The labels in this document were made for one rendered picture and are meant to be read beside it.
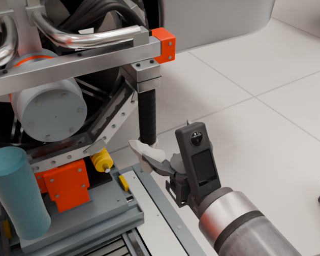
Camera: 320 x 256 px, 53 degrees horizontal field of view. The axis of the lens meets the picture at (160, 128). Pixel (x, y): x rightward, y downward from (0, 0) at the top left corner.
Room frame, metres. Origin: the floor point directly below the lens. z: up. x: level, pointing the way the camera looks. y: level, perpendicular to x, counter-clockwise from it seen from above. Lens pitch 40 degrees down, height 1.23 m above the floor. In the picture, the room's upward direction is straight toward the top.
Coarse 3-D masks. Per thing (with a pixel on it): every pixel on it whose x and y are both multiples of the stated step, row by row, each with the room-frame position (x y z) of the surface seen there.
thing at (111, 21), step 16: (112, 16) 0.80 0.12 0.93; (96, 32) 0.99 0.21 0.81; (48, 48) 0.78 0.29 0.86; (80, 80) 0.77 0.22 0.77; (96, 80) 0.88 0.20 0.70; (112, 80) 0.81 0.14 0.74; (96, 96) 0.79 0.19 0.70; (112, 96) 0.79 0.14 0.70; (0, 112) 0.78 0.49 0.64; (96, 112) 0.76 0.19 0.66; (0, 128) 0.70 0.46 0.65; (80, 128) 0.74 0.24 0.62; (0, 144) 0.63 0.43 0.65; (16, 144) 0.65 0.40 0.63; (32, 144) 0.67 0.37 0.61
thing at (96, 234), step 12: (120, 180) 0.92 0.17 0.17; (0, 204) 0.80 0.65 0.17; (132, 204) 0.80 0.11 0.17; (120, 216) 0.75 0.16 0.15; (132, 216) 0.74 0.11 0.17; (12, 228) 0.70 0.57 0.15; (96, 228) 0.70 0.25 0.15; (108, 228) 0.69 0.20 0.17; (120, 228) 0.71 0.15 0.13; (132, 228) 0.73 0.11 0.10; (12, 240) 0.65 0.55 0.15; (60, 240) 0.65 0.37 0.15; (72, 240) 0.65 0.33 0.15; (84, 240) 0.64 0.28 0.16; (96, 240) 0.66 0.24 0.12; (12, 252) 0.59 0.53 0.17; (36, 252) 0.60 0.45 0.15; (48, 252) 0.60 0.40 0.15; (60, 252) 0.60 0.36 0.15; (72, 252) 0.62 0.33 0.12
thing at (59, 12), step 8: (48, 0) 0.89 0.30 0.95; (56, 0) 0.90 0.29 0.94; (48, 8) 0.89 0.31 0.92; (56, 8) 0.90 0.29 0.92; (64, 8) 0.91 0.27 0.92; (48, 16) 0.89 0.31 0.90; (56, 16) 0.90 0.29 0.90; (64, 16) 0.91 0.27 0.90; (56, 24) 0.89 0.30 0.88; (0, 32) 0.78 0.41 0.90; (64, 48) 0.90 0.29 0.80
